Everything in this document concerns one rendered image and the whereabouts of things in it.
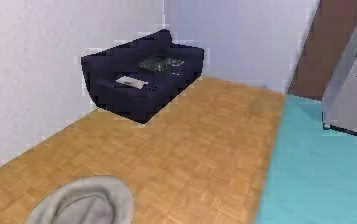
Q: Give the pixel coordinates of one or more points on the dark navy sofa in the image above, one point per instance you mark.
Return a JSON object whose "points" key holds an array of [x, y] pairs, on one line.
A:
{"points": [[129, 96]]}

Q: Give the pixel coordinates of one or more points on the grey-green flat book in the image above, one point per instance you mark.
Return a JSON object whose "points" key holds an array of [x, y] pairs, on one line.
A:
{"points": [[160, 63]]}

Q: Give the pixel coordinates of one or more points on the white flat paper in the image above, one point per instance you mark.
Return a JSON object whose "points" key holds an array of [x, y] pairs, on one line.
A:
{"points": [[131, 81]]}

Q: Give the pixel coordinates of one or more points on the grey fridge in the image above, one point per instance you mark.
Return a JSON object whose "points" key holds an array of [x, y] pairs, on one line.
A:
{"points": [[351, 100]]}

